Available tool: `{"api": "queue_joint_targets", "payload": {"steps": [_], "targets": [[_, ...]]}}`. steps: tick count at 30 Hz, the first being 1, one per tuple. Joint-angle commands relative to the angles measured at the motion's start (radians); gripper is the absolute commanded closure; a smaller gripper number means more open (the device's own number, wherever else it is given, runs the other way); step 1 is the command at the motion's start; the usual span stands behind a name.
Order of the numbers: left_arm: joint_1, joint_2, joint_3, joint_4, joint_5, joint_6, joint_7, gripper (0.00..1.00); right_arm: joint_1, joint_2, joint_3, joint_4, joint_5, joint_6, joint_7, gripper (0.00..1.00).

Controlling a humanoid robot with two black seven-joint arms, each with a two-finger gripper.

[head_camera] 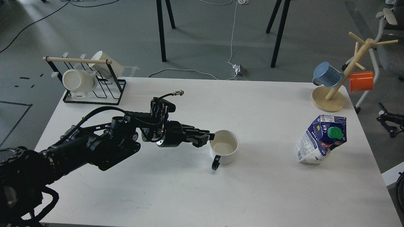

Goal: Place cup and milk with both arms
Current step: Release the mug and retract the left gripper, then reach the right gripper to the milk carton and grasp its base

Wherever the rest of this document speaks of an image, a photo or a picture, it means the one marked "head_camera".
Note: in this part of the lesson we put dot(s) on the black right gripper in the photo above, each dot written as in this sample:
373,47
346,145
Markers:
385,117

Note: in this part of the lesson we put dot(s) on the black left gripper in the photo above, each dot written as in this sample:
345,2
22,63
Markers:
169,134

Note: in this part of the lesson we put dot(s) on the white cup with black handle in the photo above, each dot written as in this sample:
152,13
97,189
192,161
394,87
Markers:
223,148

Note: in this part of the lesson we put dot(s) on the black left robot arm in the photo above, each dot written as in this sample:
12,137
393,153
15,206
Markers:
104,137

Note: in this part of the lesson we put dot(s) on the blue white milk carton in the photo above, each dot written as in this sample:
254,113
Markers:
324,134

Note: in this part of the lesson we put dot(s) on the orange mug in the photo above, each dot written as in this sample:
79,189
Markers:
361,81

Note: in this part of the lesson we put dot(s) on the wooden mug tree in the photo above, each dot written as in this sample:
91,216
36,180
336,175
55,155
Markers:
330,99

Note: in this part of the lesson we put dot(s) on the white power adapter plug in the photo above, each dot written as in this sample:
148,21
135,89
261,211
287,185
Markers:
239,70

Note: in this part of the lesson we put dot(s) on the blue mug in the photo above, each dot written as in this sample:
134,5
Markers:
327,75

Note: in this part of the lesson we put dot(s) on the white mug on rack rear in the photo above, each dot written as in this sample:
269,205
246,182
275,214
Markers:
103,68

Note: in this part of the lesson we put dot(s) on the white mug on rack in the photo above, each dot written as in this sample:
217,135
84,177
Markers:
103,68
79,81

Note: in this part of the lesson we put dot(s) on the white mug on rack front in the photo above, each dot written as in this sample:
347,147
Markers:
79,81

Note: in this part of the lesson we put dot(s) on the black wire cup rack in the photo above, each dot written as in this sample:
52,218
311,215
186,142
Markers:
106,93

